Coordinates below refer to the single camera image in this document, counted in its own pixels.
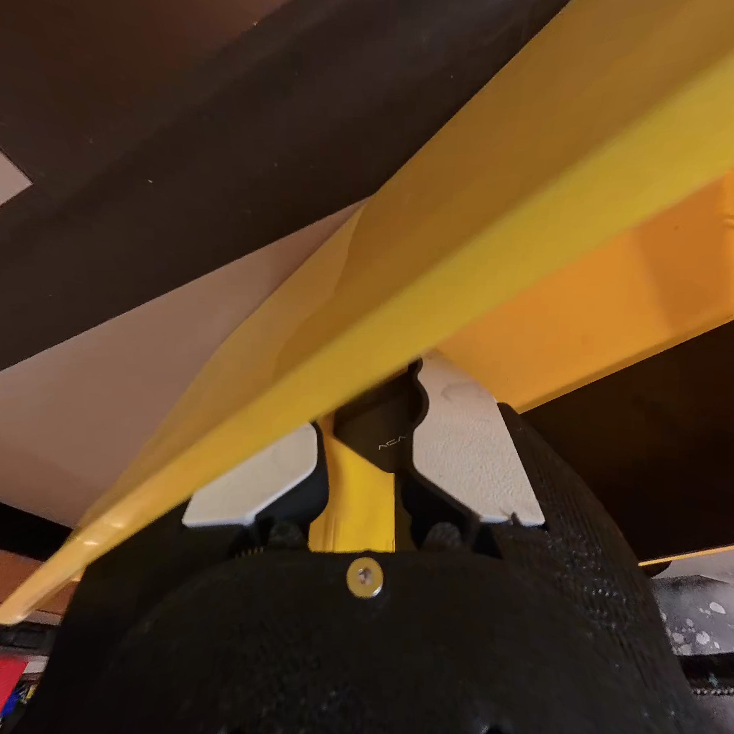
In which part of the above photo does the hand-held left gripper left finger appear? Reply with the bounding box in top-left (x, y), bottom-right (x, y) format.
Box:
top-left (182, 423), bottom-right (330, 528)

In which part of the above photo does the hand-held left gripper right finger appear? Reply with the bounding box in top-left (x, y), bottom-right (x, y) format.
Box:
top-left (401, 351), bottom-right (547, 528)

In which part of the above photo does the yellow plastic bin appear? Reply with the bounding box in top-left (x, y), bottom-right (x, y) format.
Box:
top-left (0, 0), bottom-right (734, 627)

